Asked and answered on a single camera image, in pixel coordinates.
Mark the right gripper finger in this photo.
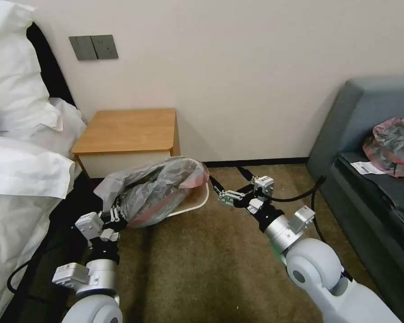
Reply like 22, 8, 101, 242
208, 177, 246, 206
237, 166, 257, 184

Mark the grey translucent garbage bag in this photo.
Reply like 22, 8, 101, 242
94, 156, 211, 230

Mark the white trash can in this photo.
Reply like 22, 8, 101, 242
145, 183, 211, 223

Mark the crumpled grey red plastic bag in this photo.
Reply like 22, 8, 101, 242
362, 116, 404, 178

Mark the dark baseboard strip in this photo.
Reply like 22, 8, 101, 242
202, 160, 311, 170

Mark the black bed base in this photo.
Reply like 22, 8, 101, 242
0, 175, 103, 323

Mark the wooden nightstand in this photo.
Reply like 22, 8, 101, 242
71, 107, 181, 179

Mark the white duvet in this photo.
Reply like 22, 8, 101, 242
0, 134, 85, 323

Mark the grey sofa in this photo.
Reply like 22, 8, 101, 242
305, 78, 404, 323

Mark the white paper label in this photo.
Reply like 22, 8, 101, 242
350, 160, 386, 175

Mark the black headboard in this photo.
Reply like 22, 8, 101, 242
26, 22, 81, 109

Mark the white pillow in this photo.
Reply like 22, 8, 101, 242
0, 0, 88, 137

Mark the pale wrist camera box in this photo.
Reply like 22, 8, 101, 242
253, 175, 276, 198
75, 212, 105, 240

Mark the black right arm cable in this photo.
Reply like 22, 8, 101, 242
271, 175, 327, 244

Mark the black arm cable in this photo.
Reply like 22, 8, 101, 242
271, 175, 327, 244
6, 250, 68, 305

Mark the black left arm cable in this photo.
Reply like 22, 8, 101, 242
6, 250, 68, 305

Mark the grey wall socket panel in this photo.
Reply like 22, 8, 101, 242
90, 34, 119, 61

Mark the grey wall switch panel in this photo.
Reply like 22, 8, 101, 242
68, 35, 96, 61

